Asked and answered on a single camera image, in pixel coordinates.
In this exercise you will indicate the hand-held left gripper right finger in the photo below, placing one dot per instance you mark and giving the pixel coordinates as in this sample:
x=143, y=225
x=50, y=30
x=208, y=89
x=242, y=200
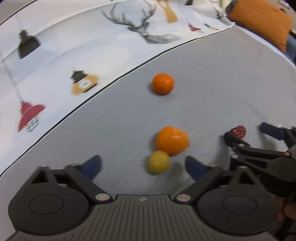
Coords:
x=196, y=168

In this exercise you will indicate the person's right hand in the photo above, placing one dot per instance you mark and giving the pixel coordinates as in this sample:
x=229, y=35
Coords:
x=289, y=209

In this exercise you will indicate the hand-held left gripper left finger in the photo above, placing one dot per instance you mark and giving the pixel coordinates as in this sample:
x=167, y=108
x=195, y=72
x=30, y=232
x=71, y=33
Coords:
x=92, y=167

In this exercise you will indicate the orange pillow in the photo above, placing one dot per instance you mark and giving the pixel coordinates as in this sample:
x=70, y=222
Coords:
x=261, y=20

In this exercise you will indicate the small orange mandarin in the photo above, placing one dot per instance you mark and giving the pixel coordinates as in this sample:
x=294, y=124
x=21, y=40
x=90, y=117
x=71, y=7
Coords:
x=172, y=140
x=163, y=83

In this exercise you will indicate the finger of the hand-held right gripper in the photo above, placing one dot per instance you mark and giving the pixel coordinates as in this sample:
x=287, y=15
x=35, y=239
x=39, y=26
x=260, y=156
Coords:
x=233, y=140
x=272, y=131

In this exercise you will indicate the printed blanket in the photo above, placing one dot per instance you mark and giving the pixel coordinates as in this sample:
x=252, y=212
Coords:
x=69, y=58

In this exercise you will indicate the grey bed sheet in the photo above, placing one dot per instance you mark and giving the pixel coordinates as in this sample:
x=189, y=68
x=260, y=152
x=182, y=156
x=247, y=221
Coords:
x=219, y=92

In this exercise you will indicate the small green jujube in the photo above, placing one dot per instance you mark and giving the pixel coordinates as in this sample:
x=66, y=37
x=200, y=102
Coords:
x=159, y=162

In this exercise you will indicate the dried red date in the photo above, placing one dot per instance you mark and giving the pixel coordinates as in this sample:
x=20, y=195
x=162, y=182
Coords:
x=239, y=131

